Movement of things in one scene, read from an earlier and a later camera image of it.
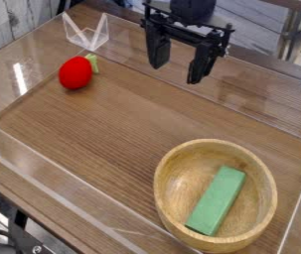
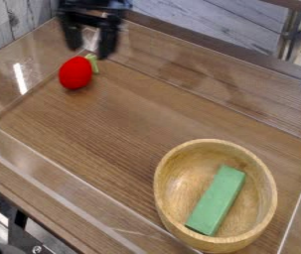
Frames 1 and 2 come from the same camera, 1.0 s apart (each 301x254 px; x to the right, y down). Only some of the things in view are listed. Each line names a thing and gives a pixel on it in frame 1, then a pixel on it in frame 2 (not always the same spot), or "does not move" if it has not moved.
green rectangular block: x=216 y=201 does not move
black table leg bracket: x=22 y=241 does not move
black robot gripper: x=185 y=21 → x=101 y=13
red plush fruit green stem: x=76 y=70 does not move
